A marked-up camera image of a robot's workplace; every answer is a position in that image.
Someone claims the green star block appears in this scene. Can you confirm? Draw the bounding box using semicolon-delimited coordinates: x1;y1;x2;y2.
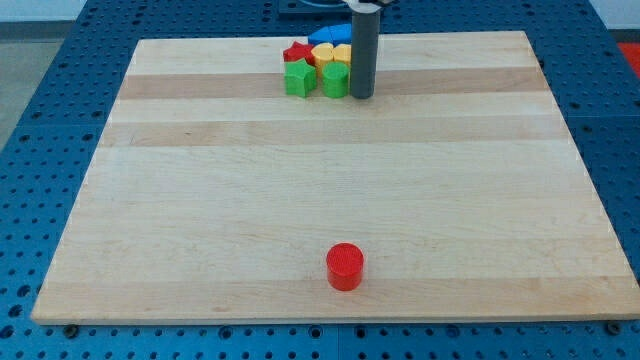
284;59;317;98

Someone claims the red star block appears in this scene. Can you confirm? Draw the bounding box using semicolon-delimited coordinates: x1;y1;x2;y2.
282;41;315;66

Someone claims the blue triangle block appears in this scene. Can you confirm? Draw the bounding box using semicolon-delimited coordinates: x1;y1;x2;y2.
307;26;334;46

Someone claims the red cylinder block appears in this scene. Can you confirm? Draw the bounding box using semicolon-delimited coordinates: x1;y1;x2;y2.
326;242;364;291

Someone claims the green cylinder block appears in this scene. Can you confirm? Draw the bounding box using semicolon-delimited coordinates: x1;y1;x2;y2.
322;62;350;98

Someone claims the wooden board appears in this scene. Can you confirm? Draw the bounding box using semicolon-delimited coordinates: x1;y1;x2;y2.
31;31;639;325

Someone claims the yellow heart block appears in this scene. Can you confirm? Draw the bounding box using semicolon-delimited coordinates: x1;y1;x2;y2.
311;42;334;77

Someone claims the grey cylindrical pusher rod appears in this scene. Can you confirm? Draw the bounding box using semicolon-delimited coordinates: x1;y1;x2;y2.
346;1;381;99

